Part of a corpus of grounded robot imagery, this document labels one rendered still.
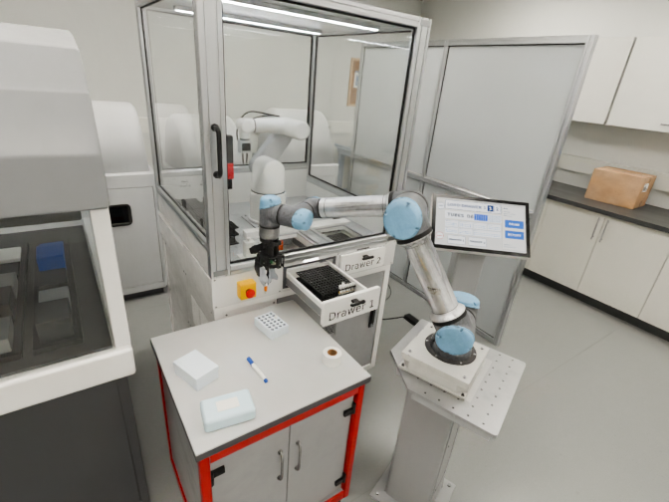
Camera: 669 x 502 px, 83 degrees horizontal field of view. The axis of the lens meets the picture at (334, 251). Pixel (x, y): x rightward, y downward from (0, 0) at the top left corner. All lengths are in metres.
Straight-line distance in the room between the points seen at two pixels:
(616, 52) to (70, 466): 4.59
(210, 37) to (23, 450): 1.42
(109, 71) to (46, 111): 3.42
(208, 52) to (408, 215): 0.82
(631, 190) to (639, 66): 1.03
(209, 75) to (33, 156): 0.59
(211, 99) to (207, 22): 0.22
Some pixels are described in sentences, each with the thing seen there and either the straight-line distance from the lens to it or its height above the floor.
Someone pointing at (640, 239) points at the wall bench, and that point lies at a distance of 3.98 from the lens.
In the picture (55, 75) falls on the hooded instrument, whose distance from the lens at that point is 1.19.
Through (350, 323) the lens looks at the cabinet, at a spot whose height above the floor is 0.47.
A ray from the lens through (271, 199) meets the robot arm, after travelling 1.35.
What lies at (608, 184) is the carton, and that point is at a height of 1.06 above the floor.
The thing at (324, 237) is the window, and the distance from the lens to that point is 1.81.
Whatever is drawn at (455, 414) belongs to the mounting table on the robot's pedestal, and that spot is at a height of 0.76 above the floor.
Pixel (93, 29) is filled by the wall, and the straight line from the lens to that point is 4.55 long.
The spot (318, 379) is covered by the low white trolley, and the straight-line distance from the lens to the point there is 1.40.
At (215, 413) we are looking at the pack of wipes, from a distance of 1.25.
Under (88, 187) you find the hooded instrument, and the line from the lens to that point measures 1.14.
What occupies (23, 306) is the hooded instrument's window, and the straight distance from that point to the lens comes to 1.28.
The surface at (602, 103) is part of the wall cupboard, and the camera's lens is 4.40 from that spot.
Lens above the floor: 1.72
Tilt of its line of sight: 24 degrees down
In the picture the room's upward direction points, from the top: 5 degrees clockwise
